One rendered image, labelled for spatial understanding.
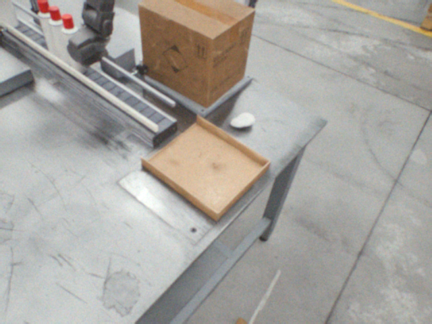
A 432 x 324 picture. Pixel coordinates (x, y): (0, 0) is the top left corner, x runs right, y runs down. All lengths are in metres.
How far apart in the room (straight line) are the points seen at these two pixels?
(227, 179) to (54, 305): 0.56
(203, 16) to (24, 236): 0.82
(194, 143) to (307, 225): 1.07
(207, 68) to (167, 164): 0.33
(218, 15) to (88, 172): 0.63
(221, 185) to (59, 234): 0.46
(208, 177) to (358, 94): 2.10
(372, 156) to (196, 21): 1.69
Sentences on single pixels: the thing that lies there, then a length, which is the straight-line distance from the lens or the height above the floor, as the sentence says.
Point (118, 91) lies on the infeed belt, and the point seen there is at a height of 0.88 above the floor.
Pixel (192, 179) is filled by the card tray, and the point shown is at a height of 0.83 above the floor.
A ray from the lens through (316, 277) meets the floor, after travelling 1.98.
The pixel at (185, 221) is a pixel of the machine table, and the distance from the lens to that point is 1.03.
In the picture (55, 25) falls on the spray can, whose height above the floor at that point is 1.04.
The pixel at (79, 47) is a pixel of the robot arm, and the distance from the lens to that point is 1.18.
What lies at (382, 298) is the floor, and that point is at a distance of 2.06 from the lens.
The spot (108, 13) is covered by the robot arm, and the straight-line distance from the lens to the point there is 1.17.
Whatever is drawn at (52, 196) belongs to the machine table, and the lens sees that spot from 1.14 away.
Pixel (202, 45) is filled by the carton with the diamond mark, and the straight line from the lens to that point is 1.19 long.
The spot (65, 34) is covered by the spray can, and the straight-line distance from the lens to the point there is 1.35.
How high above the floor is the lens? 1.71
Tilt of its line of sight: 50 degrees down
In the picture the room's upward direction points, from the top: 7 degrees clockwise
